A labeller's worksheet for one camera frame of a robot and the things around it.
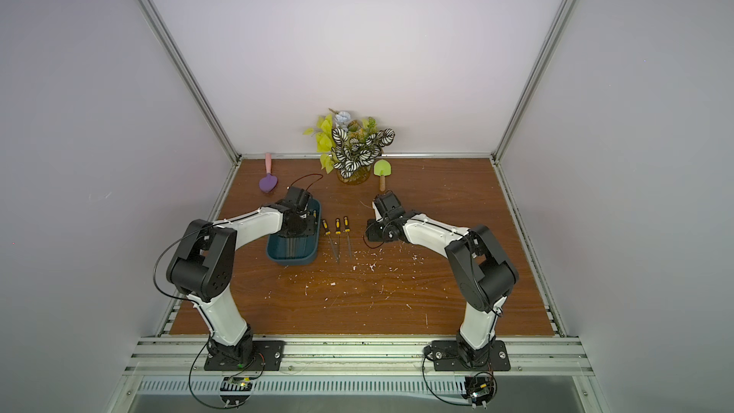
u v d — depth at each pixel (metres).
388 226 0.72
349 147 0.88
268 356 0.73
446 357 0.73
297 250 0.93
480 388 0.69
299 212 0.77
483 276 0.47
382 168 1.15
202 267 0.49
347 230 0.97
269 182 1.13
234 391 0.72
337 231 0.97
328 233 0.97
